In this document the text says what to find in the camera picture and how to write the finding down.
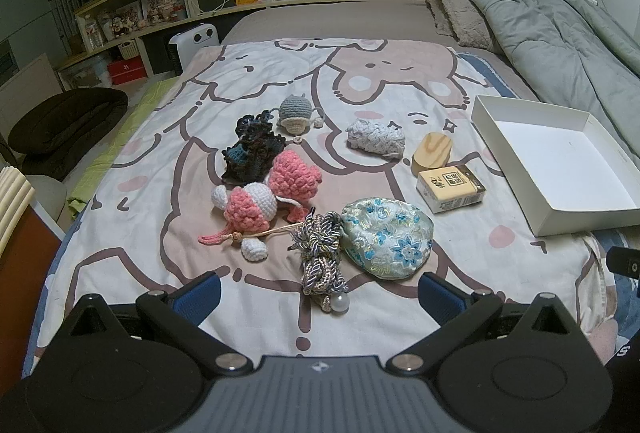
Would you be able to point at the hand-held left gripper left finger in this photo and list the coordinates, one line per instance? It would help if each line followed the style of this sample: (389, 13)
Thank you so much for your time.
(197, 300)

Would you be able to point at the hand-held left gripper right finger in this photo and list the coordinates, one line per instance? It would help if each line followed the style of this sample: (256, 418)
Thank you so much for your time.
(440, 298)

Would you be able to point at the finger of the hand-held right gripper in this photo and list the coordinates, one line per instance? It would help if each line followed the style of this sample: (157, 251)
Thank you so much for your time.
(622, 263)

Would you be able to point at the floral embroidered pouch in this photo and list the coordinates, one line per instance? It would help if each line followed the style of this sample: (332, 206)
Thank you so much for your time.
(387, 238)

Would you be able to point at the small yellow card box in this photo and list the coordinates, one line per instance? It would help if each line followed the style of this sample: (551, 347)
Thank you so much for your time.
(450, 188)

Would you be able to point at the white cardboard box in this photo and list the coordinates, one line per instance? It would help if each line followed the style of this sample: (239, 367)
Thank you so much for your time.
(560, 163)

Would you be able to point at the pink white crochet doll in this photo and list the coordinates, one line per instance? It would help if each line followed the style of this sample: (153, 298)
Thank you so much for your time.
(280, 193)

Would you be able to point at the oval wooden block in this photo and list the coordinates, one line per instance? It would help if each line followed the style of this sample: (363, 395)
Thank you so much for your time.
(430, 153)

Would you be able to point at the dark crochet piece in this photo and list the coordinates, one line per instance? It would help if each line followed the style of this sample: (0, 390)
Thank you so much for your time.
(252, 148)

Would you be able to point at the pale blue crochet piece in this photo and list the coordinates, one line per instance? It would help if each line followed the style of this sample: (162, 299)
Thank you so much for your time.
(375, 138)

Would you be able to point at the grey crochet doll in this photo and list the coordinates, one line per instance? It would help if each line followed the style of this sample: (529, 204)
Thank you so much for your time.
(295, 113)

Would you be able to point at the cartoon printed blanket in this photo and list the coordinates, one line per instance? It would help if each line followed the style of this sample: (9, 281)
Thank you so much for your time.
(150, 193)

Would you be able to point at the orange cabinet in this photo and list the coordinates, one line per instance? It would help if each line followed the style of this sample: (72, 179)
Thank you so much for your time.
(25, 263)

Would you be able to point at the green floor mat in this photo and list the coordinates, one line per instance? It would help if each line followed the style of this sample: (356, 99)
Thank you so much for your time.
(125, 133)

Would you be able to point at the cream ribbed panel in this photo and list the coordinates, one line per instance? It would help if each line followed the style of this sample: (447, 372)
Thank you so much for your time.
(12, 198)

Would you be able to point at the dark brown cushion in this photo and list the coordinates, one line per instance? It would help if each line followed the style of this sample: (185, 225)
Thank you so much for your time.
(65, 118)

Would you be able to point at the red box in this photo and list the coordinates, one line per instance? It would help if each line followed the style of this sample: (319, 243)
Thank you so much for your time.
(127, 70)

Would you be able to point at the grey comforter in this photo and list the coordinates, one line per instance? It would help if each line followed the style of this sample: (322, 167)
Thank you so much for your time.
(550, 28)

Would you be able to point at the white heater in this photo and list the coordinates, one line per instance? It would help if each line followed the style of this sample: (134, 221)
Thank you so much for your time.
(192, 43)

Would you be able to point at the white basket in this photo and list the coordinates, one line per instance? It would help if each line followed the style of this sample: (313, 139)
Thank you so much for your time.
(129, 49)

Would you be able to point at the beige fluffy pillow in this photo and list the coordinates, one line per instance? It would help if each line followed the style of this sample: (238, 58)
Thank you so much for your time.
(460, 13)

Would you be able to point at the clear water bottle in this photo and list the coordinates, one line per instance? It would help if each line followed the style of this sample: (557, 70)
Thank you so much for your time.
(91, 30)

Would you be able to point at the black box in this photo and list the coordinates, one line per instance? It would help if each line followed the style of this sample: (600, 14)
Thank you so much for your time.
(215, 3)

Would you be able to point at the bed with taupe sheet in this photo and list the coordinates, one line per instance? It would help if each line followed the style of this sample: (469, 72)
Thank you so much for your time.
(325, 20)

